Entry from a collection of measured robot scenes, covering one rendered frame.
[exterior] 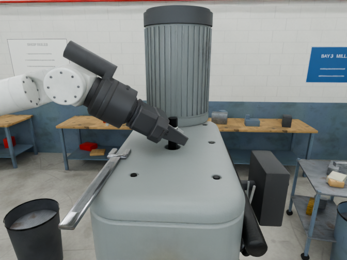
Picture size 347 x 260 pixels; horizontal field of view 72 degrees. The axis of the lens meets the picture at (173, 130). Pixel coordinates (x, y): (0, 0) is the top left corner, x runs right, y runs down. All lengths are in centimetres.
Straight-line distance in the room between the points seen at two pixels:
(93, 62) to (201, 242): 36
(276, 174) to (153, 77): 50
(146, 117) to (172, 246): 24
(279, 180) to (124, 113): 57
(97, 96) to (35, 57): 513
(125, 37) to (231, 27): 196
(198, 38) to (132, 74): 420
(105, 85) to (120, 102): 4
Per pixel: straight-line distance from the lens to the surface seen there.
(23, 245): 275
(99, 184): 40
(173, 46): 66
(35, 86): 56
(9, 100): 52
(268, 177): 85
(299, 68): 515
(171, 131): 50
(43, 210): 301
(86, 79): 47
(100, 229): 41
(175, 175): 42
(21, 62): 576
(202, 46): 69
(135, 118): 47
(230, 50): 477
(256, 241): 44
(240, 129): 416
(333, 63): 541
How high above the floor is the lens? 209
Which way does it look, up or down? 18 degrees down
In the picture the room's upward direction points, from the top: straight up
